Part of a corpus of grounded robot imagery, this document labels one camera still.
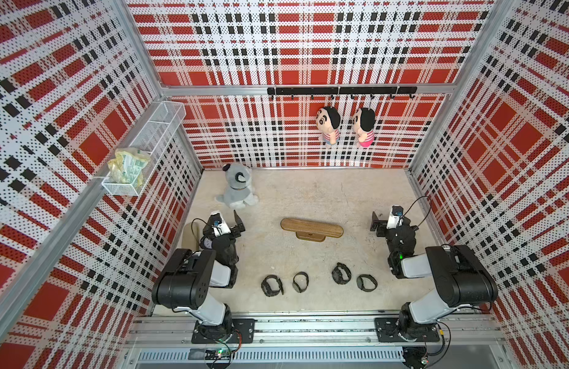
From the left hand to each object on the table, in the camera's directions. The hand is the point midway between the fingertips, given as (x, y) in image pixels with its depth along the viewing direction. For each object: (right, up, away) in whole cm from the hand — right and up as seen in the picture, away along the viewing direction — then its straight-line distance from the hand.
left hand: (228, 213), depth 89 cm
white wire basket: (-27, +37, +1) cm, 46 cm away
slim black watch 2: (+50, -25, -8) cm, 57 cm away
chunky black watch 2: (+42, -22, -6) cm, 48 cm away
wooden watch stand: (+33, -7, +1) cm, 34 cm away
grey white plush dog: (+2, +8, +9) cm, 12 cm away
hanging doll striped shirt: (+40, +37, +2) cm, 55 cm away
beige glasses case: (-20, -11, +10) cm, 24 cm away
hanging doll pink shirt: (+55, +36, +5) cm, 66 cm away
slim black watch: (+27, -25, -8) cm, 38 cm away
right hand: (+64, 0, +3) cm, 65 cm away
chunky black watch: (+18, -26, -6) cm, 32 cm away
